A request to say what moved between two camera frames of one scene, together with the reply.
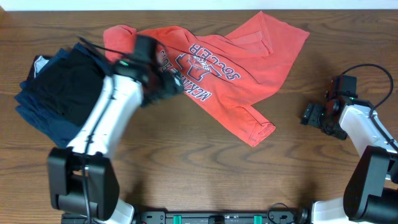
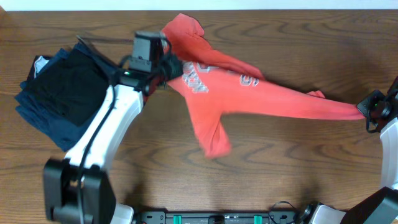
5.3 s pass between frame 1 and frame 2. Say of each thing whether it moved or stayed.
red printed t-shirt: moved
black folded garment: stayed
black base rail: stayed
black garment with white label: stayed
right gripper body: moved
